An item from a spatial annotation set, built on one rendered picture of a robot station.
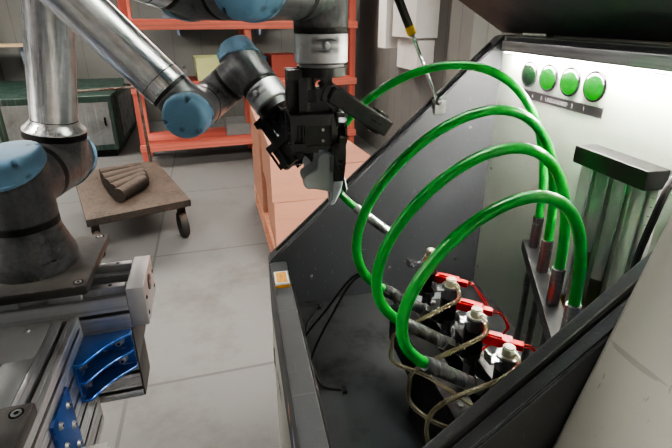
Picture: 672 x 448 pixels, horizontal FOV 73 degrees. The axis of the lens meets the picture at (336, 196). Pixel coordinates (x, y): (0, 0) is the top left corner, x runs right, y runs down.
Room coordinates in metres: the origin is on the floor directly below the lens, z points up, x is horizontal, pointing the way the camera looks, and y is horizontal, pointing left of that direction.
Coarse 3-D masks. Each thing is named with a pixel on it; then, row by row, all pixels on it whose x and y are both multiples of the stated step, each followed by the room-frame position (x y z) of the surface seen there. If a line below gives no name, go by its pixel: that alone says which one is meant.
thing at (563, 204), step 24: (528, 192) 0.45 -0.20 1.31; (552, 192) 0.45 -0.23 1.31; (480, 216) 0.43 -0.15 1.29; (576, 216) 0.45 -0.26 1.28; (456, 240) 0.42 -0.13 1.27; (576, 240) 0.46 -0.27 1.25; (432, 264) 0.42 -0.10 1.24; (576, 264) 0.46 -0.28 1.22; (408, 288) 0.42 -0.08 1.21; (576, 288) 0.46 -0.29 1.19; (408, 312) 0.41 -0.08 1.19; (576, 312) 0.46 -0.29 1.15; (408, 336) 0.42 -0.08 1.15; (432, 360) 0.42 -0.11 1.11; (456, 384) 0.43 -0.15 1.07; (480, 384) 0.44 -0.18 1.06
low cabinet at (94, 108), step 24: (0, 96) 4.90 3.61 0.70; (24, 96) 4.90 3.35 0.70; (96, 96) 4.96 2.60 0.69; (120, 96) 5.50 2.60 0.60; (0, 120) 4.70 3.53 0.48; (24, 120) 4.75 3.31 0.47; (96, 120) 4.94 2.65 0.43; (120, 120) 5.28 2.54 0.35; (96, 144) 4.92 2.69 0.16; (120, 144) 5.04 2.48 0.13
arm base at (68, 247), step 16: (48, 224) 0.76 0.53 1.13; (0, 240) 0.72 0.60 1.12; (16, 240) 0.72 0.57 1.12; (32, 240) 0.73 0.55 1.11; (48, 240) 0.75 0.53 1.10; (64, 240) 0.77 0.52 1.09; (0, 256) 0.71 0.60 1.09; (16, 256) 0.71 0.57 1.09; (32, 256) 0.72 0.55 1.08; (48, 256) 0.74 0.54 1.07; (64, 256) 0.76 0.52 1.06; (0, 272) 0.70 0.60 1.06; (16, 272) 0.70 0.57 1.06; (32, 272) 0.71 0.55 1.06; (48, 272) 0.72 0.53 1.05
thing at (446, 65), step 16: (432, 64) 0.76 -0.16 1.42; (448, 64) 0.75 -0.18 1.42; (464, 64) 0.75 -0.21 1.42; (480, 64) 0.75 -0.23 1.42; (400, 80) 0.77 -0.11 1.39; (512, 80) 0.74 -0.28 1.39; (368, 96) 0.78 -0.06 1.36; (528, 96) 0.73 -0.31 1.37; (544, 176) 0.72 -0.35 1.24; (352, 208) 0.78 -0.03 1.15; (544, 208) 0.72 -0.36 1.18
